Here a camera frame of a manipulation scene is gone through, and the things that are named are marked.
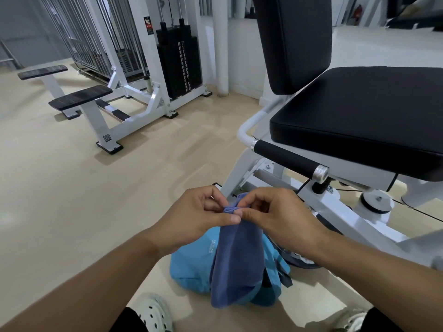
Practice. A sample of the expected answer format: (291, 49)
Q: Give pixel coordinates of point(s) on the black gym bench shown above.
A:
(415, 20)

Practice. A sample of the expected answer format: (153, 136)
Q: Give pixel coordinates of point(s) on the person's right thumb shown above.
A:
(250, 214)

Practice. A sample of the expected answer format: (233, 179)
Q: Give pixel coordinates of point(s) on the person's right forearm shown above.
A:
(373, 276)

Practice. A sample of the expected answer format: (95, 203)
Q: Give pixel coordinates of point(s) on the white pillar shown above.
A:
(220, 44)

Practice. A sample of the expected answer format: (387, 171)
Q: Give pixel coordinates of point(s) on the person's left hand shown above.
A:
(183, 219)

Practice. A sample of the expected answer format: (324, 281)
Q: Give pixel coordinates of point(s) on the black adjustment knob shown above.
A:
(322, 185)

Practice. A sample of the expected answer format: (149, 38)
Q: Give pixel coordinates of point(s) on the person's left forearm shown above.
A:
(86, 286)

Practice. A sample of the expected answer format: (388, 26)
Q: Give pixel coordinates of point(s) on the black back pad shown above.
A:
(294, 41)

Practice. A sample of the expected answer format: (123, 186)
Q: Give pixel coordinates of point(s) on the metal bar railing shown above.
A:
(86, 41)

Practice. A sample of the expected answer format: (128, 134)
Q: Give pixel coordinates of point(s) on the black foot pad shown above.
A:
(43, 71)
(80, 97)

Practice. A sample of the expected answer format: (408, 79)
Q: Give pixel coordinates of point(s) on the blue cloth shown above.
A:
(237, 259)

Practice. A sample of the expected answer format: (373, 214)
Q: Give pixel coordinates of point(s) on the white clog shoe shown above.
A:
(351, 321)
(154, 312)

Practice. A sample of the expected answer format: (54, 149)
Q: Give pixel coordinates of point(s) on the grey wall handrail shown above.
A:
(8, 53)

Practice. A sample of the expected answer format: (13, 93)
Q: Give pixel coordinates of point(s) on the white round pulley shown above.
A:
(376, 203)

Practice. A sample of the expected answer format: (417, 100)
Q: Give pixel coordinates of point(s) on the black seat pad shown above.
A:
(363, 114)

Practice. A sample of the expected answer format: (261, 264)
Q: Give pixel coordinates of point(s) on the person's right hand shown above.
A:
(287, 221)

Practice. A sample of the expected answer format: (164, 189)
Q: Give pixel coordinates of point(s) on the black weight stack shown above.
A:
(178, 62)

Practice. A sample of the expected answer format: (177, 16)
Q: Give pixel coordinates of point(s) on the person's left thumb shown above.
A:
(225, 220)

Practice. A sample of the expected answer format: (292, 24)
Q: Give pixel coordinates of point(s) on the white seat machine frame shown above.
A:
(353, 217)

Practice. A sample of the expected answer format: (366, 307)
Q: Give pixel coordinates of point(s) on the light blue bag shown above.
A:
(192, 262)

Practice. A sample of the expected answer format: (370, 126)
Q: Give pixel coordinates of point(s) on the red fire extinguisher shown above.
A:
(359, 13)

